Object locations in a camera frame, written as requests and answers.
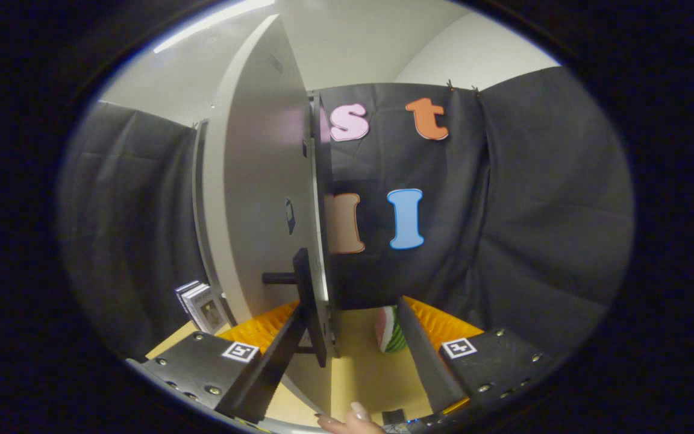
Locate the watermelon slice toy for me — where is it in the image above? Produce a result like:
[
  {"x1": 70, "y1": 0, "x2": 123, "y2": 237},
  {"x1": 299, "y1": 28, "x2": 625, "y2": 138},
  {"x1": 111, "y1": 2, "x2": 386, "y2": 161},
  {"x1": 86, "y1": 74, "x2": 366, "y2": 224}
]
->
[{"x1": 374, "y1": 306, "x2": 409, "y2": 354}]

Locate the black backdrop cloth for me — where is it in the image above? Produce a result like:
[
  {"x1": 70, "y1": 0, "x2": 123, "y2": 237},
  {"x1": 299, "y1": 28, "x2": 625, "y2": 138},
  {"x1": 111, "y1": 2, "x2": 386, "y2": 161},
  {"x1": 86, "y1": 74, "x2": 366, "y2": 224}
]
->
[{"x1": 61, "y1": 66, "x2": 634, "y2": 362}]

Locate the white spine book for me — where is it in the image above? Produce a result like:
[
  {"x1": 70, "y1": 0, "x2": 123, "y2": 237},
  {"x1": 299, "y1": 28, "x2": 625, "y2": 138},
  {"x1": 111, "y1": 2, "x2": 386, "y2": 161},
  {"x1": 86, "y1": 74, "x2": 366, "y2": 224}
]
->
[{"x1": 181, "y1": 283, "x2": 212, "y2": 329}]

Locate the blue spine book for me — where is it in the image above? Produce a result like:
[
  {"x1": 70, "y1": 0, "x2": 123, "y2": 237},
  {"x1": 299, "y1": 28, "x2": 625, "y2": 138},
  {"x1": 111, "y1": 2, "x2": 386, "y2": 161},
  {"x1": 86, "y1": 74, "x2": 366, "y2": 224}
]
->
[{"x1": 175, "y1": 280, "x2": 200, "y2": 314}]

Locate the grey cover book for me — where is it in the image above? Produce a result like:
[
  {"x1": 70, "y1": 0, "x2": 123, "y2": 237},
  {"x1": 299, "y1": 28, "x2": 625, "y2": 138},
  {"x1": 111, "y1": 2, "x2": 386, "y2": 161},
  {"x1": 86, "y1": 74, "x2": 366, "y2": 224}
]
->
[{"x1": 190, "y1": 288, "x2": 230, "y2": 335}]

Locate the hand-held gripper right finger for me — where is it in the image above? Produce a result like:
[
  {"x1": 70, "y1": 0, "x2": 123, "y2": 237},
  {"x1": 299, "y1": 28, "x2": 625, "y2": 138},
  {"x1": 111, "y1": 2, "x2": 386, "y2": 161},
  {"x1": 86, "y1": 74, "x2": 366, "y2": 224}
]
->
[{"x1": 396, "y1": 296, "x2": 558, "y2": 423}]

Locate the black door handle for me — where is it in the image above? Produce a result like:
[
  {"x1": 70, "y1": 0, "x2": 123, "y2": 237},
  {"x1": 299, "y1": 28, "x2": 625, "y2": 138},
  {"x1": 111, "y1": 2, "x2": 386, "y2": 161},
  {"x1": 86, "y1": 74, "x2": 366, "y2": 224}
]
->
[{"x1": 261, "y1": 247, "x2": 328, "y2": 368}]

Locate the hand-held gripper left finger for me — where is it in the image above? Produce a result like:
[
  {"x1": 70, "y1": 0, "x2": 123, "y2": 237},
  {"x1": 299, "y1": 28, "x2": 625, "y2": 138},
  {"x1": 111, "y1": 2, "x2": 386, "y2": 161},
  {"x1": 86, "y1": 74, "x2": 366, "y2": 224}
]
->
[{"x1": 127, "y1": 300, "x2": 308, "y2": 424}]

